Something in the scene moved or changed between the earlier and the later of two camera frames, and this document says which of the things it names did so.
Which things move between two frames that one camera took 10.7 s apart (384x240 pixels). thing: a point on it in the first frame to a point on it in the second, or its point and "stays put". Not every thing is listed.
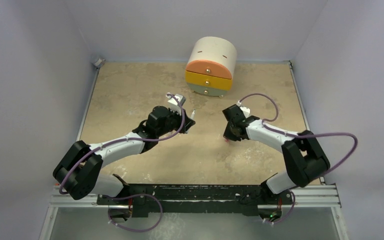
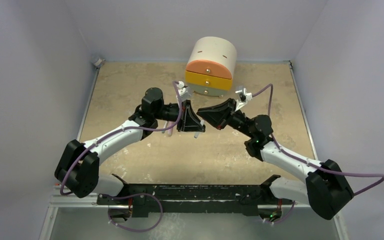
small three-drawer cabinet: x=211 y=66 stays put
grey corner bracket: x=98 y=63 stays put
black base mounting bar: x=192 y=200 stays put
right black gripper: x=232 y=122 to x=231 y=111
